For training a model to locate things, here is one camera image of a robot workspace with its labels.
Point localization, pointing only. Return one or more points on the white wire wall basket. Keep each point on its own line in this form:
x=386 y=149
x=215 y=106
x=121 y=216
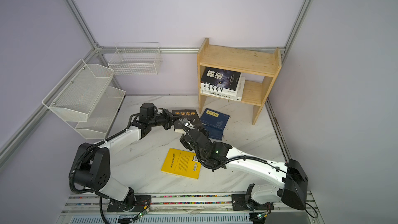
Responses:
x=136 y=58

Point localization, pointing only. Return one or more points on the white ventilated cable duct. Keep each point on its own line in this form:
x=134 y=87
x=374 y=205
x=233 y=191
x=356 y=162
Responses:
x=232 y=218

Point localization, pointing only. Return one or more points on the white book with black lettering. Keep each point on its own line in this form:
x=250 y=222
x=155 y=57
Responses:
x=216 y=89

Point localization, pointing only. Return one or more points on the wooden two-tier bookshelf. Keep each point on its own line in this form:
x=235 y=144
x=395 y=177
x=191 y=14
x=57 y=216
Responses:
x=245 y=61

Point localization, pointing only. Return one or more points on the yellow book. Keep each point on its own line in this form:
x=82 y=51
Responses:
x=181 y=163

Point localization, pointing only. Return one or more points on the white book with photo cover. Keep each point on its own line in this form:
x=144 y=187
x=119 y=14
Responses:
x=222 y=95

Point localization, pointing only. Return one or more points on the upper dark blue book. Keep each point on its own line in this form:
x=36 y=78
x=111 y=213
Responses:
x=214 y=119

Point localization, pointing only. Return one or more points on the black book with gold text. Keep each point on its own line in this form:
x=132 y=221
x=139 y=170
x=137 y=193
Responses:
x=186 y=114

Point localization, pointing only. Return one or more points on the lower dark blue book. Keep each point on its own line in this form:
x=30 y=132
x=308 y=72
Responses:
x=215 y=133

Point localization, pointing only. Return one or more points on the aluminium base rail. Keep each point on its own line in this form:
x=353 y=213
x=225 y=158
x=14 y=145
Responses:
x=169 y=203

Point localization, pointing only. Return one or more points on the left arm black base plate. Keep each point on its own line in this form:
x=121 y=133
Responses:
x=135 y=204

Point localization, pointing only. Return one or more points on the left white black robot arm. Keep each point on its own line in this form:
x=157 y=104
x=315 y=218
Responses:
x=91 y=168

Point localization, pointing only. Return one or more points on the white mesh lower wall bin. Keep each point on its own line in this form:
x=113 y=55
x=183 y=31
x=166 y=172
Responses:
x=100 y=121

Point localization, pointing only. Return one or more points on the white mesh wall bin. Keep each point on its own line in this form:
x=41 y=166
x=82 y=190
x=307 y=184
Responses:
x=100 y=121
x=75 y=97

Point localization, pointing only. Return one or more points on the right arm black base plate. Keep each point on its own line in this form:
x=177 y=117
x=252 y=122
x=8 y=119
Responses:
x=240 y=203

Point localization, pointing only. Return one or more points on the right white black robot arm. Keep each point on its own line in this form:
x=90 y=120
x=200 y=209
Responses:
x=288 y=182

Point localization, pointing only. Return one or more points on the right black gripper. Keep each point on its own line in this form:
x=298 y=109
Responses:
x=184 y=141

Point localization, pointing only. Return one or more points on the black book with barcode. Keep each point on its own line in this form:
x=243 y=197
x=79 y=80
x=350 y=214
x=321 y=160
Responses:
x=221 y=78

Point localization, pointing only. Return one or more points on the dark blue book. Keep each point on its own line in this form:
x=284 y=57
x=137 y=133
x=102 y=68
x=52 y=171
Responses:
x=214 y=119
x=215 y=133

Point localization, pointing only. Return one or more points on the white mesh upper wall bin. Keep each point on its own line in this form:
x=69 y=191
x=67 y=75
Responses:
x=75 y=97

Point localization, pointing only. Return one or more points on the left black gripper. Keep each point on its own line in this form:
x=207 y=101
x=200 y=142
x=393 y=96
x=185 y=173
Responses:
x=169 y=116

